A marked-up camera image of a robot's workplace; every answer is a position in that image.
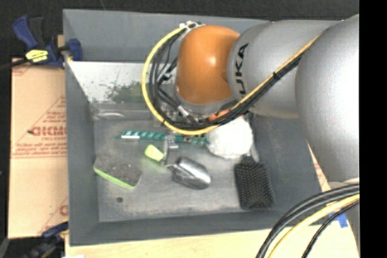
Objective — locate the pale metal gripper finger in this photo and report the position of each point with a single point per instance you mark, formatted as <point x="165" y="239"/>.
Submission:
<point x="172" y="142"/>

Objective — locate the dark green flat block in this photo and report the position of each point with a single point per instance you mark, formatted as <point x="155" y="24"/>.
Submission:
<point x="145" y="135"/>

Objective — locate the white crumpled cloth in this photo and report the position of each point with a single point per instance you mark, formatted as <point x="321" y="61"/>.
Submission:
<point x="231" y="139"/>

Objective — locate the grey metal bin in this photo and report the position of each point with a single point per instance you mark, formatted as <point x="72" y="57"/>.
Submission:
<point x="169" y="199"/>

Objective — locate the green sponge with dark top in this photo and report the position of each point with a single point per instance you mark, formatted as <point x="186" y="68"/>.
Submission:
<point x="118" y="170"/>

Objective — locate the black hairbrush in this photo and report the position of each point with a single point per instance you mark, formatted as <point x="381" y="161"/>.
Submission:
<point x="255" y="184"/>

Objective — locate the brown cardboard board, red print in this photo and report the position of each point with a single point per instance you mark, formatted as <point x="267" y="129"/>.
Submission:
<point x="36" y="178"/>

